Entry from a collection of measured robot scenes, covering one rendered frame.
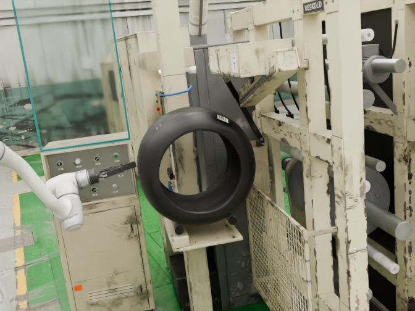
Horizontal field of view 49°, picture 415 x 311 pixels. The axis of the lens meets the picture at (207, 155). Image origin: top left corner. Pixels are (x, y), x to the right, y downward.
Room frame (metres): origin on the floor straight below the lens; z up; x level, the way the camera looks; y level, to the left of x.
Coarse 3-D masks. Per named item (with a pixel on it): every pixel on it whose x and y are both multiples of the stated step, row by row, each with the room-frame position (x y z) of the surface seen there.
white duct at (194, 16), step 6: (192, 0) 3.01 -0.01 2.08; (198, 0) 2.99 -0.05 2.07; (204, 0) 3.00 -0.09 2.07; (192, 6) 3.04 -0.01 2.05; (198, 6) 3.02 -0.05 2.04; (204, 6) 3.03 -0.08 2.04; (192, 12) 3.06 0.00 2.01; (198, 12) 3.05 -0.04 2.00; (204, 12) 3.06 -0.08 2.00; (192, 18) 3.09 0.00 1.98; (198, 18) 3.07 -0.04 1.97; (204, 18) 3.09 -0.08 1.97; (192, 24) 3.11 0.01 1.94; (198, 24) 3.10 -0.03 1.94; (204, 24) 3.12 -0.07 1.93; (192, 30) 3.15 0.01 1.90; (198, 30) 3.13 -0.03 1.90; (204, 30) 3.16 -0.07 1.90
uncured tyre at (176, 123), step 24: (168, 120) 2.21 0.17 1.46; (192, 120) 2.18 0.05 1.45; (216, 120) 2.21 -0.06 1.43; (144, 144) 2.21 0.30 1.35; (168, 144) 2.15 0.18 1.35; (240, 144) 2.22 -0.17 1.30; (144, 168) 2.15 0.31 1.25; (240, 168) 2.47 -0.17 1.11; (144, 192) 2.18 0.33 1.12; (168, 192) 2.43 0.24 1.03; (216, 192) 2.48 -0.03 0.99; (240, 192) 2.21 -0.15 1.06; (168, 216) 2.17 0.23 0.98; (192, 216) 2.16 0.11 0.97; (216, 216) 2.19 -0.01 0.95
